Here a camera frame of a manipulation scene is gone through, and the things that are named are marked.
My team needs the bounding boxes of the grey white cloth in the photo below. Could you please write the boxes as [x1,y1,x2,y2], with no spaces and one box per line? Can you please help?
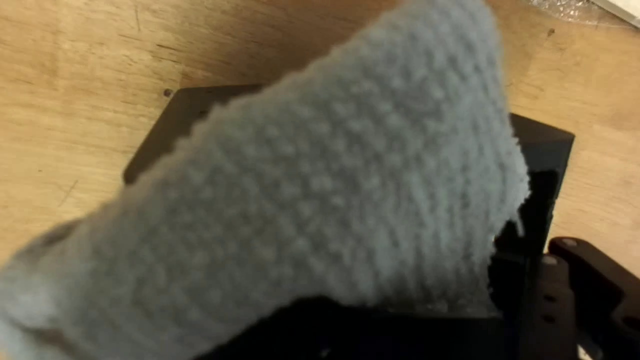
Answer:
[0,0,532,360]

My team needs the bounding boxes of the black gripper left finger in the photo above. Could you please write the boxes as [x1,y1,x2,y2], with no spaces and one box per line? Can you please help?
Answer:
[198,296,519,360]

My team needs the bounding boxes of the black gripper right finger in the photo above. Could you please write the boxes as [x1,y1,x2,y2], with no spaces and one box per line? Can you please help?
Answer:
[519,235,640,360]

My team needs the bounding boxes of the black perforated box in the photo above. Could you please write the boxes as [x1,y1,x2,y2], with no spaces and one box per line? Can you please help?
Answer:
[122,84,577,360]

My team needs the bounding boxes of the wooden puzzle board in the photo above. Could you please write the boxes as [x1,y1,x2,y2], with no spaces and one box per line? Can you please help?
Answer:
[532,0,640,31]

